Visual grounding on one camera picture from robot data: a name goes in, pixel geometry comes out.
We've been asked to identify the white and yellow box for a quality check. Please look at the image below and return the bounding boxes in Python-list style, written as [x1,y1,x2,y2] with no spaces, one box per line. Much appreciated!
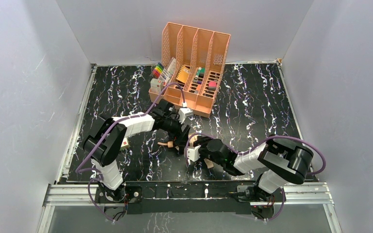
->
[120,137,130,150]

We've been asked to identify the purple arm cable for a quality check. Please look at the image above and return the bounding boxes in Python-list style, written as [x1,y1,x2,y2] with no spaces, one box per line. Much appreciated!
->
[184,132,327,221]
[75,82,187,222]

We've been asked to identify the pink eraser block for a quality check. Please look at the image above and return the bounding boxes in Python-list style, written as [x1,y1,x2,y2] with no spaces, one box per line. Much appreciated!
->
[208,81,218,91]

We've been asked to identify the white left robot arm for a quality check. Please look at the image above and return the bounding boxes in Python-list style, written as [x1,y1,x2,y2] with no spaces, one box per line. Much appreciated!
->
[84,100,193,202]

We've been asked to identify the white red small box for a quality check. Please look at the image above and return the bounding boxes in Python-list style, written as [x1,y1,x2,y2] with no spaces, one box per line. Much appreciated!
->
[150,78,165,94]

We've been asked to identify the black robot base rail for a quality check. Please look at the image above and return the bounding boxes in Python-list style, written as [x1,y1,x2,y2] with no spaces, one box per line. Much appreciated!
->
[92,181,283,217]

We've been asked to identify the yellow notebook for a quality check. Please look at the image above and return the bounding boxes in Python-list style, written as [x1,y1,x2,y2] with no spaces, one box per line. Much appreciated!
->
[176,65,190,84]

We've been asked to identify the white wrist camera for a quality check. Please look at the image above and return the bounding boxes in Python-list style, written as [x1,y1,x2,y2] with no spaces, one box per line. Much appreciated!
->
[186,146,201,162]
[178,102,194,124]

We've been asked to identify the colourful marker set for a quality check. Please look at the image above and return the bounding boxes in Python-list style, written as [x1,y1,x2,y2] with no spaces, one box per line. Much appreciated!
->
[151,62,164,79]

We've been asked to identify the orange plastic desk organizer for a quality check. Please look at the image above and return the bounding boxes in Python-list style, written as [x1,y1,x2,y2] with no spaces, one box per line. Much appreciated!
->
[149,22,231,117]

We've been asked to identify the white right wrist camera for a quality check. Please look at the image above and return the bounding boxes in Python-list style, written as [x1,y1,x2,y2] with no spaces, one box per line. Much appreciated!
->
[186,146,201,162]

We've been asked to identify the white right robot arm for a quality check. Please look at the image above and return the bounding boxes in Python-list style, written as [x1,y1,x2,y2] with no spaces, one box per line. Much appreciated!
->
[185,135,314,202]

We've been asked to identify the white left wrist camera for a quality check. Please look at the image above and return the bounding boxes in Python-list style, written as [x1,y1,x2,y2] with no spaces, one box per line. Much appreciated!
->
[178,102,194,124]

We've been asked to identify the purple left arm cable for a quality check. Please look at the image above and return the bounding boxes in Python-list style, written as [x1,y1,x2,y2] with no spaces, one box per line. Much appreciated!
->
[75,82,187,222]

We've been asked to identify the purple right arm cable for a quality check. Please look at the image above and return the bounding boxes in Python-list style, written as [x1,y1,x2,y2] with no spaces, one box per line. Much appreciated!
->
[184,132,327,221]

